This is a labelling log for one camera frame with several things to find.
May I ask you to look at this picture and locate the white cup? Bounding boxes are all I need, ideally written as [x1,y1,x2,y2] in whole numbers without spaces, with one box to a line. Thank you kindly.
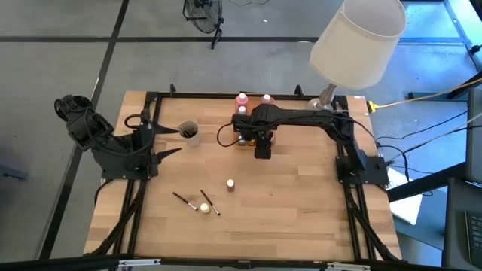
[178,120,202,148]

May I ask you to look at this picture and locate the grey computer monitor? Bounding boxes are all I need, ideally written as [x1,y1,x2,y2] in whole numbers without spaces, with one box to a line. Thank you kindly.
[465,87,482,185]

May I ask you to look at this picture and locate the black floor fan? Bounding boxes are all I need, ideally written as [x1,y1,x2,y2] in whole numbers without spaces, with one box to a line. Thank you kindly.
[182,0,225,50]

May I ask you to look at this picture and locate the black keyboard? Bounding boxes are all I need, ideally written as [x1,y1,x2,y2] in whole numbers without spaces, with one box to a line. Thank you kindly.
[465,209,482,269]

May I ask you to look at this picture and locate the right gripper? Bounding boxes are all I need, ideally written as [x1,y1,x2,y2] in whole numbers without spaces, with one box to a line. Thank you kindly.
[230,111,276,160]

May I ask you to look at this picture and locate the white paper sheet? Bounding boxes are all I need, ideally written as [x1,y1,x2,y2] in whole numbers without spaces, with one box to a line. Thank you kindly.
[387,166,425,227]

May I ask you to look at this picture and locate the black aluminium table frame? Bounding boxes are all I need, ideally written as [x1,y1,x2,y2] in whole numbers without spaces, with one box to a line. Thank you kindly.
[90,83,402,264]

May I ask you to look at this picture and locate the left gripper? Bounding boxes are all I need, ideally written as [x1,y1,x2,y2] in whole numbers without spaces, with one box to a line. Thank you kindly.
[139,108,183,178]

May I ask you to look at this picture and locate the dark grey desk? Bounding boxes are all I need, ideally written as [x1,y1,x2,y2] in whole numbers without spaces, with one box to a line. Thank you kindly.
[442,176,482,271]

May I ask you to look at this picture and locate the black beam silver brackets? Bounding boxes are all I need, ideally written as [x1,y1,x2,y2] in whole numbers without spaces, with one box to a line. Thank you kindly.
[0,254,482,271]

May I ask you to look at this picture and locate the translucent orange tray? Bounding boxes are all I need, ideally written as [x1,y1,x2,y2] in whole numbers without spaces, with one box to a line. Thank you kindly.
[233,98,278,148]

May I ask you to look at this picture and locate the tall light pink paint bottle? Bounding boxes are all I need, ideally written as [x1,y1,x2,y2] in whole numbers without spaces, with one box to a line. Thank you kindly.
[234,92,250,114]

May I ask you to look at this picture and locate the yellow extension cable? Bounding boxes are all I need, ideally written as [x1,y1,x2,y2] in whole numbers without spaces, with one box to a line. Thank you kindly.
[367,76,482,114]

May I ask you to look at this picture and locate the silver table lamp white shade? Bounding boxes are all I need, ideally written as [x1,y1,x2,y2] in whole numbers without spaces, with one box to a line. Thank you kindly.
[305,0,407,114]

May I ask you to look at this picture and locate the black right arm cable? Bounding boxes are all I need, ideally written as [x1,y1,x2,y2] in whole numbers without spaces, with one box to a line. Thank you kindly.
[216,121,243,148]

